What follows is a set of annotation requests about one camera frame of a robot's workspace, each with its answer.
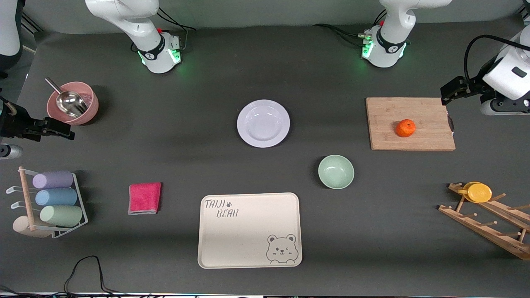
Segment blue cup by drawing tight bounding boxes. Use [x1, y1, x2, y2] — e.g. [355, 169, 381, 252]
[35, 188, 78, 207]

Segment metal scoop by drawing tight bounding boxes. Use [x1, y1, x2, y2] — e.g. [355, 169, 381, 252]
[45, 77, 89, 118]

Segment white round plate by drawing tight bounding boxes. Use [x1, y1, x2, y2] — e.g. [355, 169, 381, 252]
[236, 99, 291, 148]

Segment pink folded cloth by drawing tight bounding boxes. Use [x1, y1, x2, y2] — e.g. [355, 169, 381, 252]
[128, 182, 162, 215]

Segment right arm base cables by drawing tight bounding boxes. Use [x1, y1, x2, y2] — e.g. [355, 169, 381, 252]
[157, 7, 198, 52]

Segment black table edge cable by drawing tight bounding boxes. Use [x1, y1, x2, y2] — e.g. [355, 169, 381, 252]
[0, 255, 125, 298]

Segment green cup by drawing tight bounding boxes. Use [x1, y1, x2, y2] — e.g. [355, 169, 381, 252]
[40, 205, 83, 228]

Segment beige cup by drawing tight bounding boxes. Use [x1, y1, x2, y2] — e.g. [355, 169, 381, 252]
[12, 215, 54, 238]

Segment left arm black wrist cable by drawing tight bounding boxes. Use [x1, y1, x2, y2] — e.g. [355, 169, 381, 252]
[463, 35, 530, 83]

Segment orange fruit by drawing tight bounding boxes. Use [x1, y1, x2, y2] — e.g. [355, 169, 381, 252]
[395, 119, 416, 138]

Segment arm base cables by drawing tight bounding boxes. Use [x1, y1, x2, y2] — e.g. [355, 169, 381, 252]
[157, 7, 198, 52]
[312, 9, 388, 47]

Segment cream bear print tray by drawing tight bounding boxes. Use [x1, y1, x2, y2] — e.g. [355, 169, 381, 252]
[198, 192, 303, 269]

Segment wooden peg drying rack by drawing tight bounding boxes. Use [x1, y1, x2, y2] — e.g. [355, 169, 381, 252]
[438, 183, 530, 261]

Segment purple cup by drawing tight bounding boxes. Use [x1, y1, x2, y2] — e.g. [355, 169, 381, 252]
[32, 171, 74, 190]

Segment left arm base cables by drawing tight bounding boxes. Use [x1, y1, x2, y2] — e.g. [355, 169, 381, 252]
[312, 9, 388, 47]

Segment yellow cup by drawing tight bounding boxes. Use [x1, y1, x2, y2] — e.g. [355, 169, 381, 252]
[458, 181, 493, 203]

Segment wooden cutting board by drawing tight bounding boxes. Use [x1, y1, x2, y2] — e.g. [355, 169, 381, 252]
[366, 97, 456, 151]

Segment white wire cup rack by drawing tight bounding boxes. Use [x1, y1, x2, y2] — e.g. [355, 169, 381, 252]
[6, 166, 89, 239]

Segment pink bowl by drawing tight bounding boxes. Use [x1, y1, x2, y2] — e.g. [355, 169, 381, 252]
[46, 82, 99, 125]

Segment pale green bowl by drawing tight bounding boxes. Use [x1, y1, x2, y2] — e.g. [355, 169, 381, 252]
[318, 154, 355, 190]

